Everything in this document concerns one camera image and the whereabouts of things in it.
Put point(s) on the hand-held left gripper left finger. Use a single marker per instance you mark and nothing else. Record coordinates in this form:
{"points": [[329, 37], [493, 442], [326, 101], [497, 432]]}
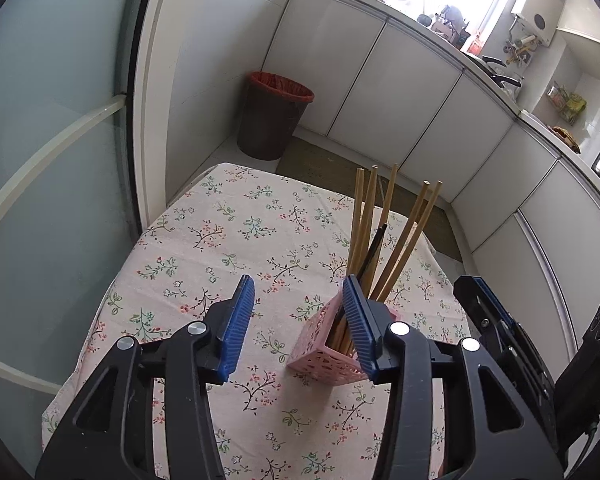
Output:
{"points": [[237, 332]]}

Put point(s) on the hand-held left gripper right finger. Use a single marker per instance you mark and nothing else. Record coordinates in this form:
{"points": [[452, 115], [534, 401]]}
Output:
{"points": [[357, 332]]}

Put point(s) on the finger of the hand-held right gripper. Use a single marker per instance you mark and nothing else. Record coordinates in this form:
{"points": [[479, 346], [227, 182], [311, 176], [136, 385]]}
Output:
{"points": [[530, 385], [480, 305]]}

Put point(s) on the pink perforated chopstick holder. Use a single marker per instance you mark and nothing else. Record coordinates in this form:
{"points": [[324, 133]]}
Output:
{"points": [[315, 347]]}

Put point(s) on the black chopstick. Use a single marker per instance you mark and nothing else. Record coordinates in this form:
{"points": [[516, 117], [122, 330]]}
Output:
{"points": [[377, 255], [372, 252]]}

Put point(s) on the wooden chopstick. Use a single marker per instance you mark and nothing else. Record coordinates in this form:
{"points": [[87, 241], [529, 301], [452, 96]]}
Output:
{"points": [[415, 240], [368, 215], [405, 232], [389, 195], [357, 220]]}

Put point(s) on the floral tablecloth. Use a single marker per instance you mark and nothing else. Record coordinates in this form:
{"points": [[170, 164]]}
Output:
{"points": [[205, 240]]}

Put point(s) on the brown floor mat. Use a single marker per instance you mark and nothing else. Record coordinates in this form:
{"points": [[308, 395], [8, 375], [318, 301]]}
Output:
{"points": [[320, 165]]}

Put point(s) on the brown basket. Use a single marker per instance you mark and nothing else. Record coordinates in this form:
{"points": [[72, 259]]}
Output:
{"points": [[566, 137]]}

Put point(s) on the white kitchen cabinets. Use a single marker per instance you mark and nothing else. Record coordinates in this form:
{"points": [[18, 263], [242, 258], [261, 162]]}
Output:
{"points": [[420, 100]]}

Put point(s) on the brown trash bin red liner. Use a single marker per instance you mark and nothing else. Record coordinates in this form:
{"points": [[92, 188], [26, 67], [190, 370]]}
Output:
{"points": [[275, 115]]}

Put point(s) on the green tin box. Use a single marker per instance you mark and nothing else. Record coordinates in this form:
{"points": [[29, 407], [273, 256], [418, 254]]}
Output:
{"points": [[576, 106]]}

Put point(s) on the black frying pan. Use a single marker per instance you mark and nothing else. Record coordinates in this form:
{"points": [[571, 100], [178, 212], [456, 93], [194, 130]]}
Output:
{"points": [[500, 74]]}

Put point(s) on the metal water pipes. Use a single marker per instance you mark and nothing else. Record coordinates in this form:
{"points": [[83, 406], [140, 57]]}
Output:
{"points": [[520, 49]]}

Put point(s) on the red packet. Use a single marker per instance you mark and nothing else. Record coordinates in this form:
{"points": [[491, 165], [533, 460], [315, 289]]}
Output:
{"points": [[475, 44]]}

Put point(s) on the dark objects on windowsill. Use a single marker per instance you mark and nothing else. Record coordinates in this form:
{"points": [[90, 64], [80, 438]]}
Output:
{"points": [[450, 20]]}

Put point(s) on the white water heater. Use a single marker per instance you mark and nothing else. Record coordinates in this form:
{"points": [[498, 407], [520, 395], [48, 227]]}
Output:
{"points": [[536, 5]]}

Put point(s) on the frosted glass sliding door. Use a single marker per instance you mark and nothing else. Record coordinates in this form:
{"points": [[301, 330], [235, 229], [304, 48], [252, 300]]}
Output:
{"points": [[40, 85]]}

